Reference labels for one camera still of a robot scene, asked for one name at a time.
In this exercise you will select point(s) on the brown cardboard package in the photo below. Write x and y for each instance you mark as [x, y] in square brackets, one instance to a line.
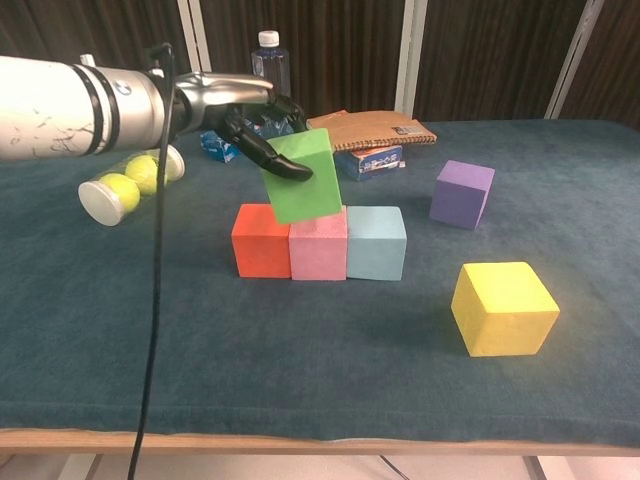
[370, 127]

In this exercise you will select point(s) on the red foam cube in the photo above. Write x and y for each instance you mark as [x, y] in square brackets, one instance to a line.
[260, 245]

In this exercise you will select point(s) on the clear plastic water bottle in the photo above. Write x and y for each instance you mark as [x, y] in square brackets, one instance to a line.
[272, 60]

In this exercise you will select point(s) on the blue white card box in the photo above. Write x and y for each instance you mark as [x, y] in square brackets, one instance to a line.
[375, 162]

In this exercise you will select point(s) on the purple foam cube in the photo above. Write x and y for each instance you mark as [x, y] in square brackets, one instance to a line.
[460, 195]

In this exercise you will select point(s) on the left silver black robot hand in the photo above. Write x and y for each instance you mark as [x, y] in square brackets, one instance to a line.
[225, 97]

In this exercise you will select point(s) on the yellow foam cube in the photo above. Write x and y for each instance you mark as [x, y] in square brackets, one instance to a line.
[502, 310]

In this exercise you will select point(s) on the clear tennis ball tube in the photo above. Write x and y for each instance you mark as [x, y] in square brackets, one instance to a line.
[100, 202]

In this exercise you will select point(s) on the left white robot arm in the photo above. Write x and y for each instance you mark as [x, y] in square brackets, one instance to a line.
[65, 110]

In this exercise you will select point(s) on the green foam cube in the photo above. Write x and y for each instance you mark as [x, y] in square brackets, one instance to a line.
[305, 197]

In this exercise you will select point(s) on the yellow tennis ball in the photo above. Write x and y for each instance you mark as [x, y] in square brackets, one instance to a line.
[142, 172]
[120, 190]

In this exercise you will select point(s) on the blue felt table cloth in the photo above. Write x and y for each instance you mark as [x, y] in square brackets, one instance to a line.
[300, 360]

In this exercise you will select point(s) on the light blue foam cube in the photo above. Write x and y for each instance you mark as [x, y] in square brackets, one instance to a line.
[375, 245]

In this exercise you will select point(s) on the blue cookie box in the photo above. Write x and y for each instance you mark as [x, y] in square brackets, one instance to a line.
[215, 145]

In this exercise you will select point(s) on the pink foam cube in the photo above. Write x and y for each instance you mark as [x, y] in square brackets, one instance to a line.
[317, 250]

